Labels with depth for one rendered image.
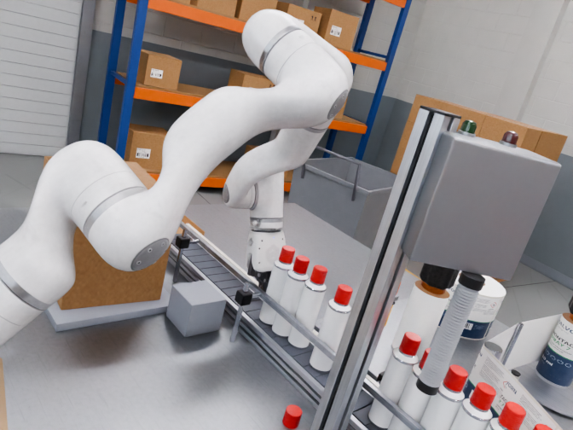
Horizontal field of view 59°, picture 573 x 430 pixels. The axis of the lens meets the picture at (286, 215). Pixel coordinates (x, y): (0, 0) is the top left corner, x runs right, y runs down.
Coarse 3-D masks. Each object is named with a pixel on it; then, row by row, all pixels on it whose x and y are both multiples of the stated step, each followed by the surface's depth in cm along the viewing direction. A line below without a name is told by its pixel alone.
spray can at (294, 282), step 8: (304, 256) 118; (296, 264) 116; (304, 264) 116; (288, 272) 118; (296, 272) 117; (304, 272) 117; (288, 280) 117; (296, 280) 116; (304, 280) 116; (288, 288) 117; (296, 288) 117; (288, 296) 118; (296, 296) 117; (280, 304) 120; (288, 304) 118; (296, 304) 118; (280, 320) 120; (272, 328) 122; (280, 328) 120; (288, 328) 120; (280, 336) 121
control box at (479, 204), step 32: (448, 160) 69; (480, 160) 70; (512, 160) 70; (544, 160) 71; (448, 192) 71; (480, 192) 71; (512, 192) 72; (544, 192) 72; (416, 224) 74; (448, 224) 73; (480, 224) 73; (512, 224) 74; (416, 256) 74; (448, 256) 74; (480, 256) 75; (512, 256) 75
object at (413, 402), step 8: (424, 352) 92; (424, 360) 91; (416, 368) 93; (408, 376) 94; (416, 376) 91; (408, 384) 93; (408, 392) 93; (416, 392) 92; (400, 400) 95; (408, 400) 93; (416, 400) 92; (424, 400) 92; (408, 408) 93; (416, 408) 92; (424, 408) 93; (392, 416) 97; (416, 416) 93; (392, 424) 96; (400, 424) 94
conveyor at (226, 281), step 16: (192, 256) 150; (208, 256) 152; (208, 272) 143; (224, 272) 145; (224, 288) 137; (240, 288) 139; (256, 304) 133; (256, 320) 125; (272, 336) 120; (288, 352) 116; (304, 352) 118; (304, 368) 112; (368, 400) 107
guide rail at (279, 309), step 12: (216, 252) 137; (228, 264) 132; (240, 276) 128; (252, 288) 125; (264, 300) 121; (288, 312) 116; (300, 324) 113; (312, 336) 109; (324, 348) 107; (372, 384) 99; (384, 396) 96; (396, 408) 94; (408, 420) 91
